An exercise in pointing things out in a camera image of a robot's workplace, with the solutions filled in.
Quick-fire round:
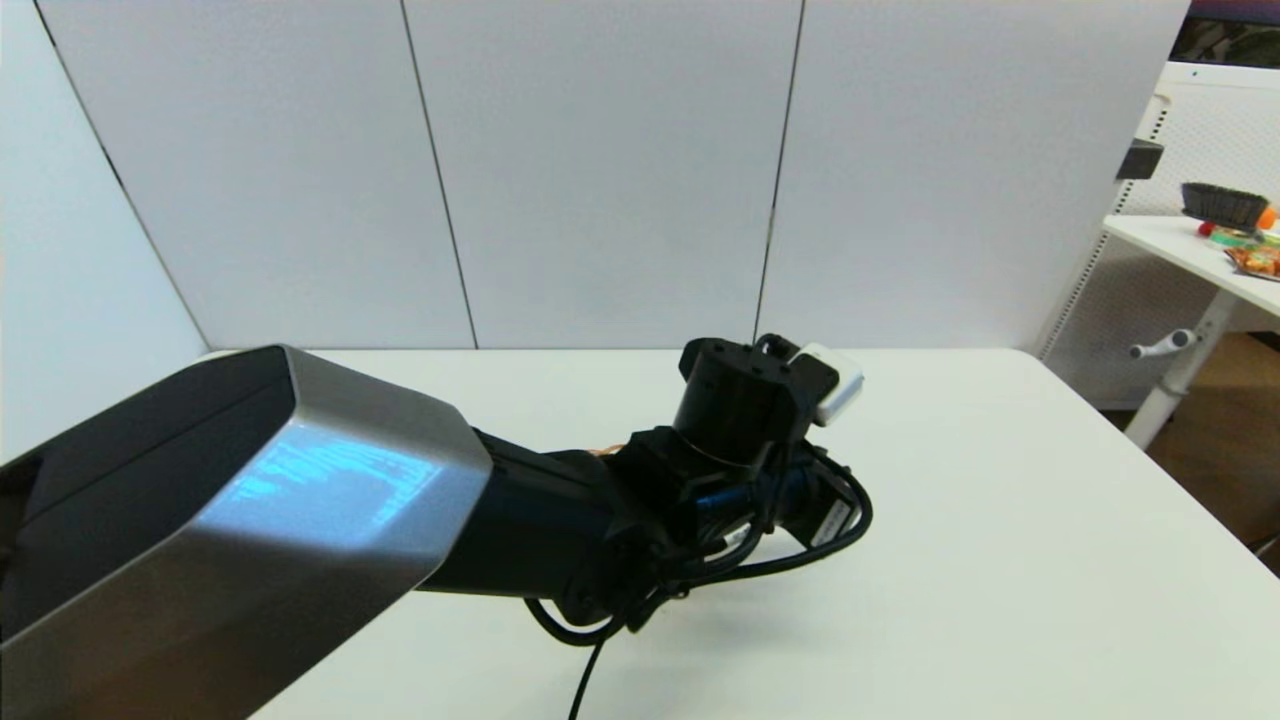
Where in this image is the white side table leg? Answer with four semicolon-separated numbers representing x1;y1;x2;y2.
1122;290;1239;451

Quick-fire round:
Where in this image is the small black box on pegboard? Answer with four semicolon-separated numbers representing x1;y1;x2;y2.
1114;139;1164;182

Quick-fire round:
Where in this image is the black woven bowl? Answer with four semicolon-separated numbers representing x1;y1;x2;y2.
1180;182;1271;232

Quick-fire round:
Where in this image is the orange snack packet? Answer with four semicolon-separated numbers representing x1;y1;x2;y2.
1222;245;1280;285

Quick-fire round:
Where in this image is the white pegboard panel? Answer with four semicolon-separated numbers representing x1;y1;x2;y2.
1035;63;1280;411

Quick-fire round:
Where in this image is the dark screen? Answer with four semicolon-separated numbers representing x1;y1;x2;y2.
1165;0;1280;71

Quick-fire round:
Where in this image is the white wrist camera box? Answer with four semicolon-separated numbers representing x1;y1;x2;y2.
797;343;864;428

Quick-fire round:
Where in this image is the white table crank handle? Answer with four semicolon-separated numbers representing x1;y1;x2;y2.
1128;329;1197;361

